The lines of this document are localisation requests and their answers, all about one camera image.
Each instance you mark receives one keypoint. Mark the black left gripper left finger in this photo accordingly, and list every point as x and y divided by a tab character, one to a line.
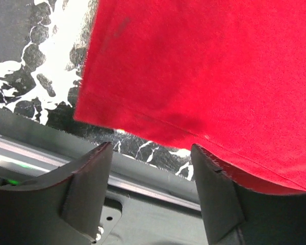
62	206

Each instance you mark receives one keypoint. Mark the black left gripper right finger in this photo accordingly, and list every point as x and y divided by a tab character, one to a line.
239	208

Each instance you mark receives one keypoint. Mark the aluminium frame rail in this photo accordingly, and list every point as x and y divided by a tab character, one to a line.
24	142

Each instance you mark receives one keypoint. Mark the dark red t shirt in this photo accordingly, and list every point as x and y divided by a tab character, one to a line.
228	75

